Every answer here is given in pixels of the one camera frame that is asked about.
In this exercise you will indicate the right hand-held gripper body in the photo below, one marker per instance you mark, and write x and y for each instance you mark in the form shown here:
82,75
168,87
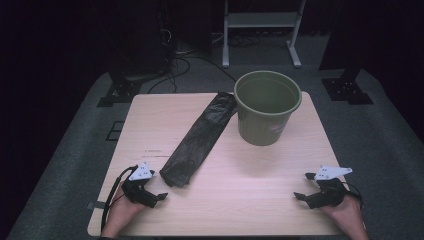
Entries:
328,195

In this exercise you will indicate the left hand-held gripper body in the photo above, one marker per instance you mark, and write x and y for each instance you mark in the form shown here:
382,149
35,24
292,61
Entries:
140,191

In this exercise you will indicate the black plastic garbage bag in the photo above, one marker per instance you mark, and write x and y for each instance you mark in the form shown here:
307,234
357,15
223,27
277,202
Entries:
196,140

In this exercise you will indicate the green plastic bucket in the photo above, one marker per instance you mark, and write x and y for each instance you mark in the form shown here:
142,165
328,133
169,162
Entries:
266,113

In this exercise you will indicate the person's right hand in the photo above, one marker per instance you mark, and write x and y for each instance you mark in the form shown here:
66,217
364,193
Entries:
348,213

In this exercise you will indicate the person's left hand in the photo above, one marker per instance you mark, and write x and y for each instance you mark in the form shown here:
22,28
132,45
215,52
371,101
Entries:
123,213

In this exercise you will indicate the grey tape strip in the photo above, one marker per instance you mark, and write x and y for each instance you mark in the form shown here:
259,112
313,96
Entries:
96,205

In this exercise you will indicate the black stand base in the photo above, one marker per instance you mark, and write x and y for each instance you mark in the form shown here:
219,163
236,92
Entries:
120,91
346,90

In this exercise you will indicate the dark equipment cabinet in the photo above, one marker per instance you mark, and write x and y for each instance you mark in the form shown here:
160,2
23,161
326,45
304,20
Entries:
140,40

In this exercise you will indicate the white metal stand frame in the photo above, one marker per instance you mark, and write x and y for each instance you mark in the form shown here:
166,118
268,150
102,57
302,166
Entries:
261,20

